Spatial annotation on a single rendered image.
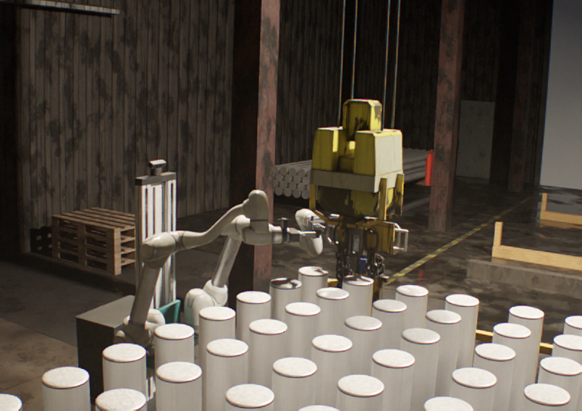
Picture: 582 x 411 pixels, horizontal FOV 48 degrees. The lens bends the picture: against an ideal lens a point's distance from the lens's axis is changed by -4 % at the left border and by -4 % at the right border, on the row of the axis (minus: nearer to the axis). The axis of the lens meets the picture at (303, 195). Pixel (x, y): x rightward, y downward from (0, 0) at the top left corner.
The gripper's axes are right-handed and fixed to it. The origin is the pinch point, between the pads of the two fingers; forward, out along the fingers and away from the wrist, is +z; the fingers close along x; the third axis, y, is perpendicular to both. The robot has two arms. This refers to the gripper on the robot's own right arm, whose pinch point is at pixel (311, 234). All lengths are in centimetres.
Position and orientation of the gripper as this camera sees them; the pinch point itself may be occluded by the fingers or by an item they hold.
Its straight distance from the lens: 365.8
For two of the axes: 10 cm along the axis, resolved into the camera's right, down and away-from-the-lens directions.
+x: 2.4, 1.7, -9.5
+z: 9.7, 0.0, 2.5
